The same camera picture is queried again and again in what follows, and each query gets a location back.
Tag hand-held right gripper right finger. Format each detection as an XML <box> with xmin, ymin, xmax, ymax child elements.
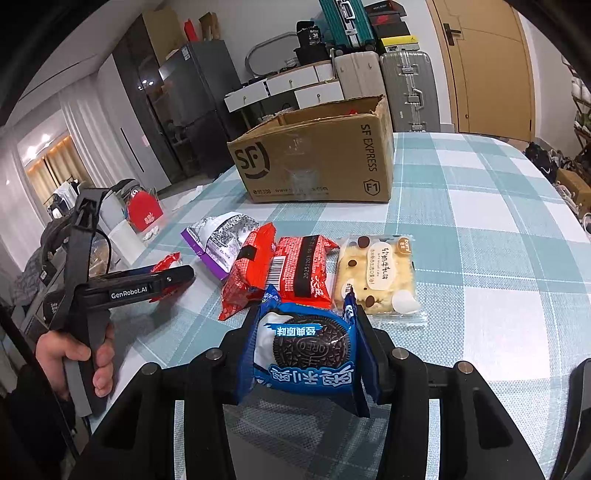
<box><xmin>355</xmin><ymin>309</ymin><xmax>548</xmax><ymax>480</ymax></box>

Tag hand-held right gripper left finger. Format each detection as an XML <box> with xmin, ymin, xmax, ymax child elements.
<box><xmin>69</xmin><ymin>307</ymin><xmax>259</xmax><ymax>480</ymax></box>

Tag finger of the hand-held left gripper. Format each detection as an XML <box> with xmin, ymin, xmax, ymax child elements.
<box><xmin>105</xmin><ymin>265</ymin><xmax>163</xmax><ymax>284</ymax></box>
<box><xmin>148</xmin><ymin>265</ymin><xmax>196</xmax><ymax>297</ymax></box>

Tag small red white snack packet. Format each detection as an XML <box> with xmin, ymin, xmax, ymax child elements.
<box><xmin>148</xmin><ymin>251</ymin><xmax>185</xmax><ymax>303</ymax></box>

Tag blue cookie packet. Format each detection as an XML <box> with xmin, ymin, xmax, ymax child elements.
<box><xmin>235</xmin><ymin>284</ymin><xmax>371</xmax><ymax>418</ymax></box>

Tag cream nougat cake packet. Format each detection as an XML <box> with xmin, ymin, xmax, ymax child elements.
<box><xmin>333</xmin><ymin>233</ymin><xmax>428</xmax><ymax>319</ymax></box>

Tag brown cardboard box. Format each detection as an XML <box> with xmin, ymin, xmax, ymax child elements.
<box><xmin>226</xmin><ymin>95</ymin><xmax>394</xmax><ymax>204</ymax></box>

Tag person's left forearm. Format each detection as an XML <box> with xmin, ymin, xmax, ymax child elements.
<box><xmin>0</xmin><ymin>378</ymin><xmax>100</xmax><ymax>480</ymax></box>

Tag person's left hand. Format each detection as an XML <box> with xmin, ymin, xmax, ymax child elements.
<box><xmin>36</xmin><ymin>322</ymin><xmax>115</xmax><ymax>399</ymax></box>

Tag white cup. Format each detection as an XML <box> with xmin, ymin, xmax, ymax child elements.
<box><xmin>111</xmin><ymin>222</ymin><xmax>151</xmax><ymax>271</ymax></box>

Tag white side table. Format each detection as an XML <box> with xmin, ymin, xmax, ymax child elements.
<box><xmin>88</xmin><ymin>182</ymin><xmax>218</xmax><ymax>278</ymax></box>

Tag purple silver snack packet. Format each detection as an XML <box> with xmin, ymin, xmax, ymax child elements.
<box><xmin>181</xmin><ymin>211</ymin><xmax>260</xmax><ymax>281</ymax></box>

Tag red paper box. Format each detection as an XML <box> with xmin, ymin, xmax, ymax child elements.
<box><xmin>126</xmin><ymin>187</ymin><xmax>163</xmax><ymax>234</ymax></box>

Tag crumpled red snack packet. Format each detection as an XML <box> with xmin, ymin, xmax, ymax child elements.
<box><xmin>217</xmin><ymin>223</ymin><xmax>278</xmax><ymax>322</ymax></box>

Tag white tissue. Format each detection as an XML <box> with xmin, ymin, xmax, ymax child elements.
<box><xmin>173</xmin><ymin>185</ymin><xmax>206</xmax><ymax>210</ymax></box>

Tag hanging clothes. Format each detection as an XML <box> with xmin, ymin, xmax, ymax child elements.
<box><xmin>46</xmin><ymin>180</ymin><xmax>81</xmax><ymax>217</ymax></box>

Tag white curtain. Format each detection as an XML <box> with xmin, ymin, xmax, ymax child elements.
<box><xmin>58</xmin><ymin>88</ymin><xmax>139</xmax><ymax>195</ymax></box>

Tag grey refrigerator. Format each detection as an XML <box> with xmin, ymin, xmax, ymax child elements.
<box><xmin>158</xmin><ymin>41</ymin><xmax>245</xmax><ymax>178</ymax></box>

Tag dark glass wardrobe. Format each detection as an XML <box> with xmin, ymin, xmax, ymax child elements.
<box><xmin>113</xmin><ymin>9</ymin><xmax>185</xmax><ymax>185</ymax></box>

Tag white drawer dresser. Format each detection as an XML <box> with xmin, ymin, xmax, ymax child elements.
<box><xmin>225</xmin><ymin>60</ymin><xmax>345</xmax><ymax>116</ymax></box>

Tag silver framed mirror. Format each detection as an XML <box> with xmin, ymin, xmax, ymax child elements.
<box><xmin>245</xmin><ymin>32</ymin><xmax>301</xmax><ymax>77</ymax></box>

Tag brown paper bag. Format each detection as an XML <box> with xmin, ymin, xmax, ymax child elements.
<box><xmin>198</xmin><ymin>11</ymin><xmax>220</xmax><ymax>42</ymax></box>

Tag pile of loose sneakers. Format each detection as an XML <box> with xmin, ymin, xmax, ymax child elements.
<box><xmin>524</xmin><ymin>141</ymin><xmax>591</xmax><ymax>232</ymax></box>

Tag small cardboard box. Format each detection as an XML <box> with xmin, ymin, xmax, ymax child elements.
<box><xmin>554</xmin><ymin>168</ymin><xmax>591</xmax><ymax>206</ymax></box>

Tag beige suitcase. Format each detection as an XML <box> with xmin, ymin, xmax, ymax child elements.
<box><xmin>332</xmin><ymin>51</ymin><xmax>386</xmax><ymax>100</ymax></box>

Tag black numbered box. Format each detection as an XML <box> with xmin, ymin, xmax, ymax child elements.
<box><xmin>295</xmin><ymin>19</ymin><xmax>328</xmax><ymax>49</ymax></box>

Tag silver suitcase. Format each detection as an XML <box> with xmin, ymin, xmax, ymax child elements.
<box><xmin>379</xmin><ymin>50</ymin><xmax>440</xmax><ymax>134</ymax></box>

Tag teal suitcase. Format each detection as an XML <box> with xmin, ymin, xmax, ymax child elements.
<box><xmin>318</xmin><ymin>0</ymin><xmax>377</xmax><ymax>51</ymax></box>

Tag wooden shoe rack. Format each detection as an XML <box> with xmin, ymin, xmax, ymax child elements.
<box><xmin>570</xmin><ymin>78</ymin><xmax>591</xmax><ymax>153</ymax></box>

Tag tan wooden door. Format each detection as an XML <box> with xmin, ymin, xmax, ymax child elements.
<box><xmin>425</xmin><ymin>0</ymin><xmax>536</xmax><ymax>139</ymax></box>

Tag black red shoe box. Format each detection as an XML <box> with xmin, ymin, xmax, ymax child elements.
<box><xmin>367</xmin><ymin>9</ymin><xmax>409</xmax><ymax>26</ymax></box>

